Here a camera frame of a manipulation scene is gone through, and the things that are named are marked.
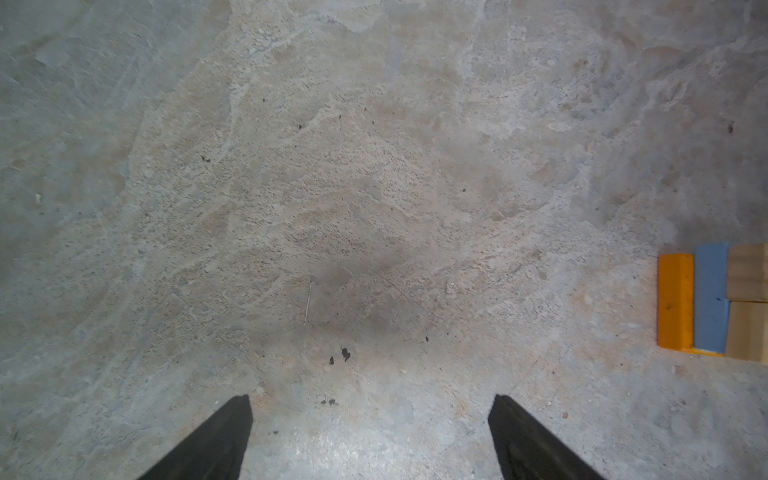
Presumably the orange supermarket wooden block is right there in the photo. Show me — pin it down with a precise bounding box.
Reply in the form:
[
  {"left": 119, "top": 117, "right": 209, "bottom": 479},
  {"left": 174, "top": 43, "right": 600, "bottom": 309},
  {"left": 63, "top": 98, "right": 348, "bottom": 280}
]
[{"left": 657, "top": 253, "right": 722, "bottom": 357}]

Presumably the light blue wooden block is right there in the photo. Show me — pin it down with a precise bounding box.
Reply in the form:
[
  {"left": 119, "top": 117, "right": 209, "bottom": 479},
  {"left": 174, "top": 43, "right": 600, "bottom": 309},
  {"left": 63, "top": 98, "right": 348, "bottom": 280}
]
[{"left": 694, "top": 243, "right": 730, "bottom": 354}]

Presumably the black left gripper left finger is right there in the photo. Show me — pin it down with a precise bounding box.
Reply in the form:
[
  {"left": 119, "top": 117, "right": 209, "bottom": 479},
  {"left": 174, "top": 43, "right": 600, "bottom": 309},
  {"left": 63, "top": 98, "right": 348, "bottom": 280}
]
[{"left": 139, "top": 395, "right": 253, "bottom": 480}]

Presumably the natural wood block yellow print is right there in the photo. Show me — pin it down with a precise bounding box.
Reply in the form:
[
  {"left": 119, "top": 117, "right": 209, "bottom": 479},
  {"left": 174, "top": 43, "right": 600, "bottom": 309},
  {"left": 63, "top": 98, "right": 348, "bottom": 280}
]
[{"left": 725, "top": 301, "right": 768, "bottom": 365}]

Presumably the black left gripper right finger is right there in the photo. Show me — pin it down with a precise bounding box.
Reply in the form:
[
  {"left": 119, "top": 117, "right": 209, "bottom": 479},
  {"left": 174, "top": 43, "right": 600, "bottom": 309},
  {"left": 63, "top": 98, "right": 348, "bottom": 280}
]
[{"left": 487, "top": 395, "right": 604, "bottom": 480}]

